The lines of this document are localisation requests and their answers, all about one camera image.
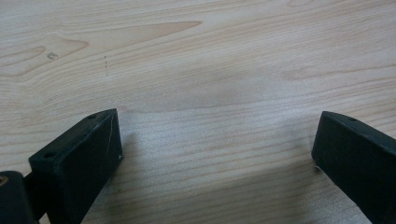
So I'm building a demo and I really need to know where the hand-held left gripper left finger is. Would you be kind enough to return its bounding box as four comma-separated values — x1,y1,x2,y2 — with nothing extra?
28,107,124,224

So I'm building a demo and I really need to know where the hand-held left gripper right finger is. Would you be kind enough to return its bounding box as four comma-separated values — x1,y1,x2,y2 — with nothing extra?
311,110,396,224

